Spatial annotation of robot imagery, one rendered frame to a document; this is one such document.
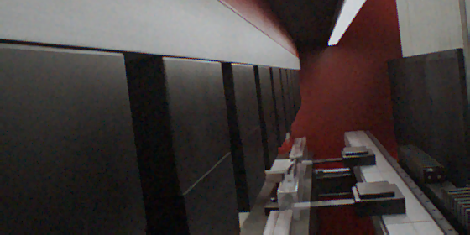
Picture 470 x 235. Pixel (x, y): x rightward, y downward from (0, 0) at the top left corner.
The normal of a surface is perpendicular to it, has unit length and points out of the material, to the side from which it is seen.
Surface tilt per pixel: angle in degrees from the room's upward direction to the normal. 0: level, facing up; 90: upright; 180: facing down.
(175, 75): 90
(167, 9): 90
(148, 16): 90
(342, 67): 90
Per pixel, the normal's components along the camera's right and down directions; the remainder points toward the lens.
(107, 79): 0.97, -0.11
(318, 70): -0.19, 0.07
